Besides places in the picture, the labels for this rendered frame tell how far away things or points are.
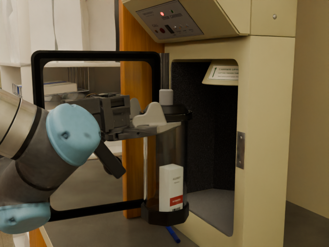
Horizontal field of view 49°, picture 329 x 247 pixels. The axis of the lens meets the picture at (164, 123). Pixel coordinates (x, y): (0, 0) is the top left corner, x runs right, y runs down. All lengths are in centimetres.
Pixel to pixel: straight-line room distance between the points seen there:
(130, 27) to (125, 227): 51
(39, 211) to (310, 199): 84
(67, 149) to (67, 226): 58
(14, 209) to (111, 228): 46
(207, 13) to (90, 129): 32
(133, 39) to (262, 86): 40
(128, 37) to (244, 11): 38
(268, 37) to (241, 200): 31
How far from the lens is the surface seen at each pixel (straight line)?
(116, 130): 67
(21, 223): 57
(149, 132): 67
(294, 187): 123
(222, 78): 77
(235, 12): 66
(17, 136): 47
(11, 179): 55
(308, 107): 115
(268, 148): 73
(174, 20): 77
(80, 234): 97
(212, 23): 69
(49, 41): 193
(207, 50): 78
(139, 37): 97
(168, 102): 73
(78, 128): 47
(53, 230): 101
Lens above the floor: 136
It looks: 10 degrees down
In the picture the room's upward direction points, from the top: straight up
